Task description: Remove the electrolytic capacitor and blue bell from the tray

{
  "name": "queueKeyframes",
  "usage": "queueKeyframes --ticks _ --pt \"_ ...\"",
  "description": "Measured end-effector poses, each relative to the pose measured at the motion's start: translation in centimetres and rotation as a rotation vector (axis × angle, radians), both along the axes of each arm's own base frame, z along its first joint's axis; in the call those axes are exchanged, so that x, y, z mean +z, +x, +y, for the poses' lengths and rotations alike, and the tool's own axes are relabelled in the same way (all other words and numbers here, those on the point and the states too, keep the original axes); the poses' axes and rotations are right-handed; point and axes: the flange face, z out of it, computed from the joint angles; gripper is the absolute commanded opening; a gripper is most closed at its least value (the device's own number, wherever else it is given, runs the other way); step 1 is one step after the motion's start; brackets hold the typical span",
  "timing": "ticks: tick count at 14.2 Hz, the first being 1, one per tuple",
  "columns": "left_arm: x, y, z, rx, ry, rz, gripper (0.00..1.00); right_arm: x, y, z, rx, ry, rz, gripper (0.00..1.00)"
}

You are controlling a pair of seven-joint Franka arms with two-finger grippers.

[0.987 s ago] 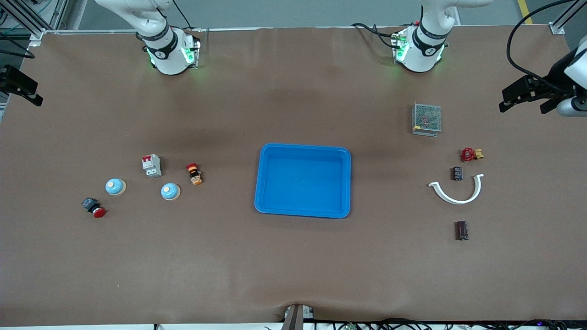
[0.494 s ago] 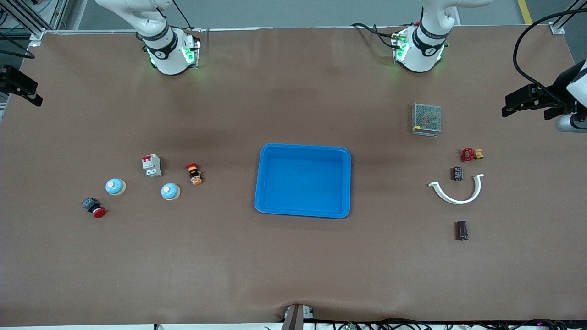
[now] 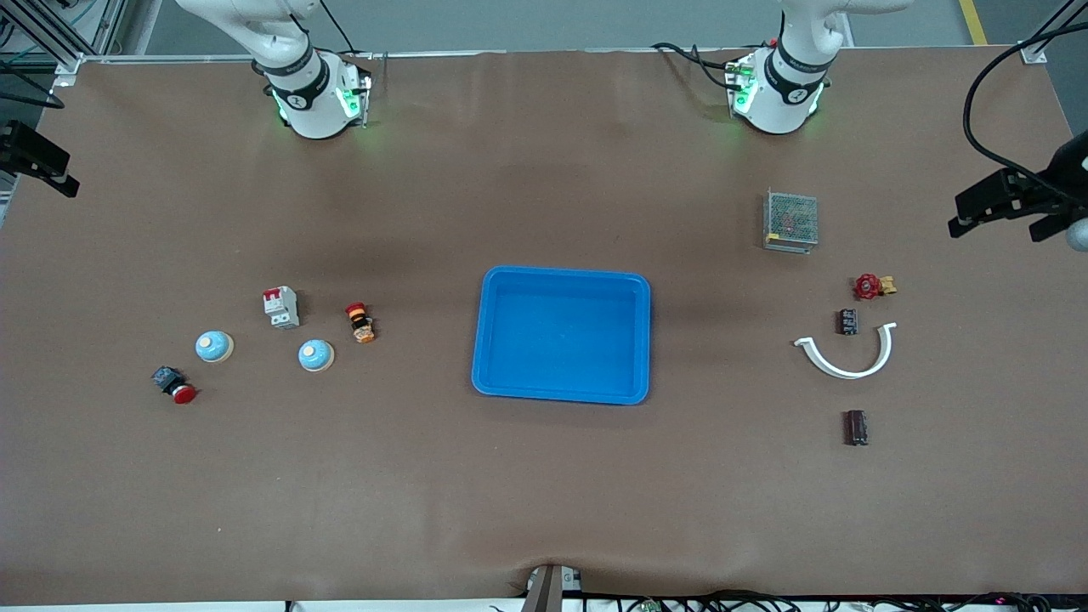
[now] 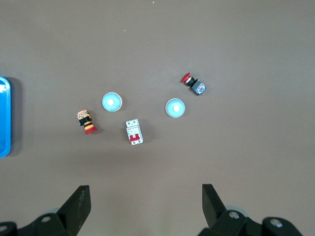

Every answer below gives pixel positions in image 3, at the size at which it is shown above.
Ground blue call bell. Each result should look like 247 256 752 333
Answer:
195 330 235 365
297 338 336 373

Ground blue plastic tray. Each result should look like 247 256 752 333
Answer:
472 266 652 405

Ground metal mesh power supply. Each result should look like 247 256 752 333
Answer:
762 190 819 254

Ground white curved plastic clip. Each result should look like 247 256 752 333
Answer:
793 321 898 380

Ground red mushroom push button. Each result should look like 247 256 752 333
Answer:
151 365 199 405

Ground white red circuit breaker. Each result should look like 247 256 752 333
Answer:
263 286 301 330

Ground brown table mat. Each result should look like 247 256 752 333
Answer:
0 47 1088 606

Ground grey metal table clamp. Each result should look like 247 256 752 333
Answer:
520 563 584 612

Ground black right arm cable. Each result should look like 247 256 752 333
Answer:
0 64 66 111

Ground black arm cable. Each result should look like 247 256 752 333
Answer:
0 64 66 111
961 21 1088 186

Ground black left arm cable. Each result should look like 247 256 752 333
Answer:
961 21 1088 186

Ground aluminium frame corner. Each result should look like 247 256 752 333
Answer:
0 0 128 82
1020 0 1088 65

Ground orange emergency stop switch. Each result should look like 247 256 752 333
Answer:
344 303 377 344

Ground black base cables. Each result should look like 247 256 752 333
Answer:
651 41 740 93

